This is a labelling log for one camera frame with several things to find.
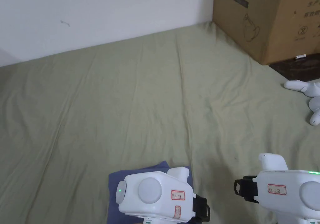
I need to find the large brown cardboard carton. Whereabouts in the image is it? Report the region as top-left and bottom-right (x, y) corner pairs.
(212, 0), (320, 65)

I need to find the bed with pale green sheet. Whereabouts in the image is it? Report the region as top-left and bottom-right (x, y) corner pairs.
(0, 21), (320, 224)

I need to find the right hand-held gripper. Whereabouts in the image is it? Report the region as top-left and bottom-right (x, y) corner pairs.
(233, 153), (320, 224)

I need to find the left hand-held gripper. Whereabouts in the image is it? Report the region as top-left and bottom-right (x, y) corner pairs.
(116, 167), (211, 224)

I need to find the dark wooden stand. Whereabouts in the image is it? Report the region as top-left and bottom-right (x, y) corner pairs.
(268, 53), (320, 82)

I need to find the dark blue shirt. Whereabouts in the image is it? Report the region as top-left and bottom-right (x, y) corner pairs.
(107, 161), (195, 224)

